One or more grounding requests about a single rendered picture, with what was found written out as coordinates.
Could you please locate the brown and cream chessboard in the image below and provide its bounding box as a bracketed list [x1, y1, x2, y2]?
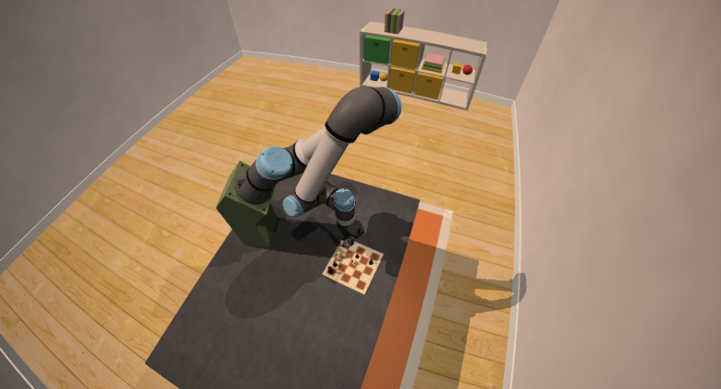
[322, 240, 383, 294]

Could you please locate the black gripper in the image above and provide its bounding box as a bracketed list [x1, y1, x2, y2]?
[336, 214, 364, 246]

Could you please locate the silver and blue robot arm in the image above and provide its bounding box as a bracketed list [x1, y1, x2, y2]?
[235, 86, 402, 221]

